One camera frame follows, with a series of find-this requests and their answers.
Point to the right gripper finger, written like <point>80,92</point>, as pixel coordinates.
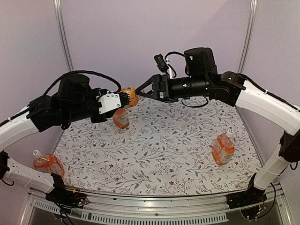
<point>151,94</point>
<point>146,87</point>

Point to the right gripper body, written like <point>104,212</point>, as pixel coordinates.
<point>163,79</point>

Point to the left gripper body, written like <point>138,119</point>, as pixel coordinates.
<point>100,119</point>

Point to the yellow dark-label bottle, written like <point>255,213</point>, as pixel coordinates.
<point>133,98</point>

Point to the orange bottle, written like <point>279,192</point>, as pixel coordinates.
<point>47,163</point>
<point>120,118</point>
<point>223,148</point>

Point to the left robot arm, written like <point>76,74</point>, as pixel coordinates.
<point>75,100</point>

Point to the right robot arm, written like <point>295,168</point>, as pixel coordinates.
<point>234,89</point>

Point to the floral tablecloth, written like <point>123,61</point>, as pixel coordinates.
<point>165,150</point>

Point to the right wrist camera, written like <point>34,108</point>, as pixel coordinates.
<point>164,66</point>

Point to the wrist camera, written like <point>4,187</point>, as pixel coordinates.
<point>110,102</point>
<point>164,66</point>

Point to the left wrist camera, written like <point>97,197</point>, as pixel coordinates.
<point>110,102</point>

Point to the left metal frame post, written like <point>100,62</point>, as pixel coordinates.
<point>62,34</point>

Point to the metal frame post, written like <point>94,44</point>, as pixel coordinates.
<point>248,36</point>
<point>62,34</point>

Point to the right metal frame post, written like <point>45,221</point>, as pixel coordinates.
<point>248,36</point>

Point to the aluminium front rail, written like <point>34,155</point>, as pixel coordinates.
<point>119,209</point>

